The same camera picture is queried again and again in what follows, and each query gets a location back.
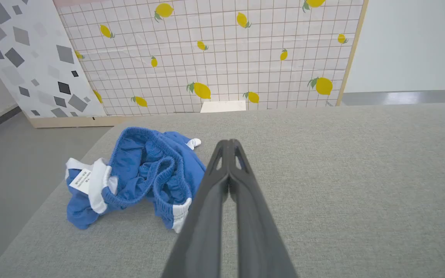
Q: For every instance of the grey fabric sofa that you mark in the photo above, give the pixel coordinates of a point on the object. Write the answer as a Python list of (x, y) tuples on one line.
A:
[(284, 193)]

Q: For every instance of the lemon print grid panel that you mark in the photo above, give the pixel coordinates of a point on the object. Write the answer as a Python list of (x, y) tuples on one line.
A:
[(222, 54)]

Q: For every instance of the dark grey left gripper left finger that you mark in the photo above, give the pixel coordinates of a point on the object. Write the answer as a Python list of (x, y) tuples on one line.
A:
[(203, 227)]

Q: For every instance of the blue and white shorts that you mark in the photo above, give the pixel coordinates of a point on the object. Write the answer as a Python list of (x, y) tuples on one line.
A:
[(137, 170)]

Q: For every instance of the grey terrazzo pattern panel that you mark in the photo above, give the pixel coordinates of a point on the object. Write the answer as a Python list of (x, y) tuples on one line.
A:
[(33, 58)]

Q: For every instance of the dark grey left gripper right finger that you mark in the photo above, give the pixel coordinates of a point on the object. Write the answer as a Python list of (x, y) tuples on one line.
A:
[(257, 231)]

